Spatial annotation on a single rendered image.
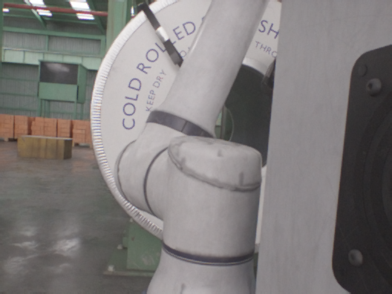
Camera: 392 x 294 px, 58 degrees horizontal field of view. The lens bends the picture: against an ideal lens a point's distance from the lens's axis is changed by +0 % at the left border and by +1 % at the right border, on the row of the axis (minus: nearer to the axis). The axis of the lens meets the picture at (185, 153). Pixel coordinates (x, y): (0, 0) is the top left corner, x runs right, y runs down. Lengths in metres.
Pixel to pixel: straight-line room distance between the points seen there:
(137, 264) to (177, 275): 1.30
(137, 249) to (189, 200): 1.32
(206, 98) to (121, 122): 0.87
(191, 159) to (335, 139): 0.32
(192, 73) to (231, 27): 0.13
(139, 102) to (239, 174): 1.07
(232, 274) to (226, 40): 0.46
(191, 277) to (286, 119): 0.33
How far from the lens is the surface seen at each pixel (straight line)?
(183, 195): 0.52
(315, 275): 0.24
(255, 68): 1.60
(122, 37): 1.59
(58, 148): 7.47
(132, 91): 1.55
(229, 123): 3.31
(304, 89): 0.26
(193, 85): 0.72
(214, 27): 0.78
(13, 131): 13.00
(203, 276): 0.54
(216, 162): 0.51
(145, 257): 1.83
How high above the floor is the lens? 0.71
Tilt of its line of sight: 3 degrees down
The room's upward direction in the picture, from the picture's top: 4 degrees clockwise
